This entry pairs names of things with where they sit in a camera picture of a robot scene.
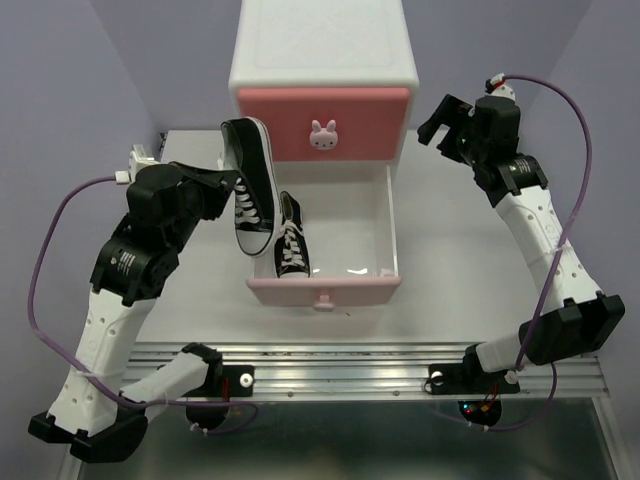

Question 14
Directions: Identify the black sneaker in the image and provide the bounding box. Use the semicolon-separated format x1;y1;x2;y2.
221;117;282;257
274;191;311;278

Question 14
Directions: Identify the pink-front drawer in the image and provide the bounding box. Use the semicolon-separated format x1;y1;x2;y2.
237;87;411;162

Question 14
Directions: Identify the pale pink drawer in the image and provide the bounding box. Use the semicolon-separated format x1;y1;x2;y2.
247;161;402;309

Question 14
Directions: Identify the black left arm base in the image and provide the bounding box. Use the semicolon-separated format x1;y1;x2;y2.
185;364;258;436

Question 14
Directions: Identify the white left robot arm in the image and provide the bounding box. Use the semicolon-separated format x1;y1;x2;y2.
28;163;238;463

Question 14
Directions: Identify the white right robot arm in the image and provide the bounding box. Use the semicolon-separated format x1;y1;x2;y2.
417;95;625;390

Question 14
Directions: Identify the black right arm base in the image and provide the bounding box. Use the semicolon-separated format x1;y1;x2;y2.
423;363;520;428

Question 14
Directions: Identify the white shoe cabinet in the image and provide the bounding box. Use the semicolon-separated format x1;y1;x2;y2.
229;1;419;162

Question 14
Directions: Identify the white bunny drawer knob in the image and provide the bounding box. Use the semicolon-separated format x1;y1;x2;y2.
309;119;339;150

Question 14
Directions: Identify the pink lower drawer knob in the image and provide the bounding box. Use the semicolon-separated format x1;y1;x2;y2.
313;290;336;313

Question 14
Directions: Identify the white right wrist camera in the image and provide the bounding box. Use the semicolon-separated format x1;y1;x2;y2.
485;73;516;102

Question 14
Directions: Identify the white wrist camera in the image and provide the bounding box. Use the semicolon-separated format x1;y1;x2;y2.
115;144;160;185
485;73;516;102

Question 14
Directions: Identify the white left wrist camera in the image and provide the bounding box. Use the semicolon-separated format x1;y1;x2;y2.
115;144;160;185

